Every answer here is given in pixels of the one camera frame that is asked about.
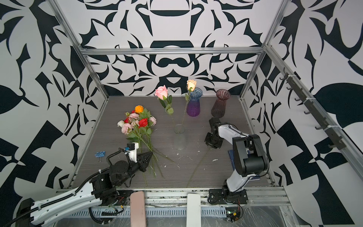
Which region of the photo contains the cream peach rose stem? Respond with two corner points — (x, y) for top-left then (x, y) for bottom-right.
(181, 79), (197, 125)

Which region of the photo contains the blue book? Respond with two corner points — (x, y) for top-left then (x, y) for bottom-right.
(228, 150), (261, 181)

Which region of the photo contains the pink pad on rail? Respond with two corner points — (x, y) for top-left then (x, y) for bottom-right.
(130, 191), (147, 227)

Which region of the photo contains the white pad on rail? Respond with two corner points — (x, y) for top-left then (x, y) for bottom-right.
(186, 194), (201, 227)

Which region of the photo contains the pink rose stem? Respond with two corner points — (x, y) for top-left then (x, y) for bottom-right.
(154, 85), (177, 130)

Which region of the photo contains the red rose stem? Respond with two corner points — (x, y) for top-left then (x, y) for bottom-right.
(138, 118), (174, 163)

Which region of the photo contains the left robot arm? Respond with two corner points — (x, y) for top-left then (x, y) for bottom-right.
(4, 148), (153, 227)

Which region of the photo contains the small circuit board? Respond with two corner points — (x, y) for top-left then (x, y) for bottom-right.
(226, 206), (244, 223)

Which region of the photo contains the black wall hook rack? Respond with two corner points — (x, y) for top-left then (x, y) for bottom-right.
(281, 70), (347, 150)

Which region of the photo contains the clear glass vase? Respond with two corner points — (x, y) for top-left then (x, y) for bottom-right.
(174, 124), (187, 150)

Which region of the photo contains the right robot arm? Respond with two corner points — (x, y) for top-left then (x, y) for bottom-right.
(205, 117), (269, 193)

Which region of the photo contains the blue rose stem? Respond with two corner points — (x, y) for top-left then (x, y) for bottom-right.
(186, 147), (212, 188)

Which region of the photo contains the blue purple glass vase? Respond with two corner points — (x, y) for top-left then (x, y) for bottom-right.
(186, 88), (203, 117)

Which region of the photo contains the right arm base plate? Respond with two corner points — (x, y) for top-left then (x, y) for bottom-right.
(207, 189), (249, 205)

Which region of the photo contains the pink spray roses bunch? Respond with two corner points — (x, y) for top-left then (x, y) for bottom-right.
(117, 109), (159, 177)

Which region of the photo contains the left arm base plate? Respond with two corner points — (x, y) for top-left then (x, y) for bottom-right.
(92, 190), (134, 206)

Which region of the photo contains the dark pink glass vase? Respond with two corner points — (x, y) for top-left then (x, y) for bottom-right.
(211, 89), (231, 118)

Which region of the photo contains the orange rose stem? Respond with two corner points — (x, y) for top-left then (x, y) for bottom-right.
(134, 105), (144, 114)

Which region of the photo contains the blue binder clip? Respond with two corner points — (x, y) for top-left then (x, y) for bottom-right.
(95, 151), (105, 163)

